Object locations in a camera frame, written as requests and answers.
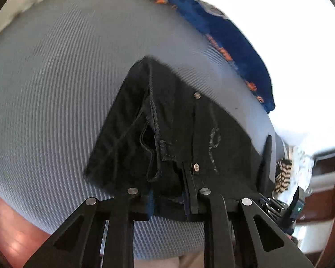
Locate black pants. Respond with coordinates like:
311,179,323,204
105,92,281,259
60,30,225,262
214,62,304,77
84,57,262,221

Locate black white zigzag cloth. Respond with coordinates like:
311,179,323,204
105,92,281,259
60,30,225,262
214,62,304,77
274,159,292,194

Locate blue floral blanket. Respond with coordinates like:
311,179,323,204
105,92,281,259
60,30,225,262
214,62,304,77
153,0,275,113

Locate grey mesh mattress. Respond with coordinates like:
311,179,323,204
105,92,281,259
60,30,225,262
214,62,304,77
0,0,275,260

